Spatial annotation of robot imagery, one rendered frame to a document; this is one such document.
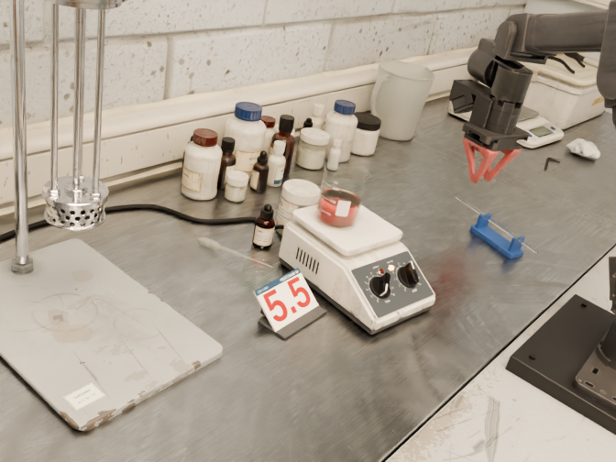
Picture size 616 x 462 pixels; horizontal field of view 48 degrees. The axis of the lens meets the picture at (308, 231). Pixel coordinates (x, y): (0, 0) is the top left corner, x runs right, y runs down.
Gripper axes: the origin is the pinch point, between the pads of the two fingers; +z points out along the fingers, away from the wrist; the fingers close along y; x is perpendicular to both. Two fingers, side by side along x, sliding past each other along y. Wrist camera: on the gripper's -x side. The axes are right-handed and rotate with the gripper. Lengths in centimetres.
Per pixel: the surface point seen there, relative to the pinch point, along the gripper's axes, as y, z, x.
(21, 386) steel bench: 80, 9, 16
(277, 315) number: 49, 8, 15
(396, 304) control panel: 33.9, 5.9, 20.2
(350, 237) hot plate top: 36.6, 0.3, 11.3
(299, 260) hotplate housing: 41.1, 5.9, 6.8
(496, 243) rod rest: 1.8, 8.3, 8.8
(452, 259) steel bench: 12.5, 9.2, 9.5
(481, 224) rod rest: 0.7, 7.4, 3.8
